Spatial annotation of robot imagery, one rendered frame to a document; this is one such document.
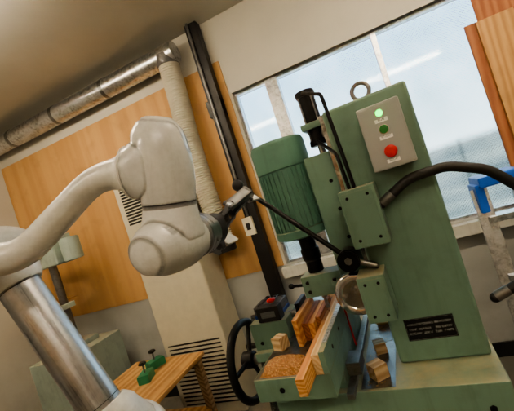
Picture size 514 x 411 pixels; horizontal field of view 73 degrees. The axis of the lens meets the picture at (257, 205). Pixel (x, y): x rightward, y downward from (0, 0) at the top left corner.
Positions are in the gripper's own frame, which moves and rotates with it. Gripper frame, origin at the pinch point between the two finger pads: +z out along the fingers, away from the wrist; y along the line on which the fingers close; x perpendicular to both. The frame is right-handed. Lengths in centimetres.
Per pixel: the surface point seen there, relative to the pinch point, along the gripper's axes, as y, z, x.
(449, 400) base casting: -10, -2, -66
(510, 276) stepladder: 13, 75, -89
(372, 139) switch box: 34.2, 3.2, -19.3
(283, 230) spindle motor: -1.2, 13.0, -9.6
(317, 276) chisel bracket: -9.3, 16.8, -25.5
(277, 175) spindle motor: 12.8, 11.9, -0.2
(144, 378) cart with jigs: -142, 63, 28
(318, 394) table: -24.0, -9.9, -40.4
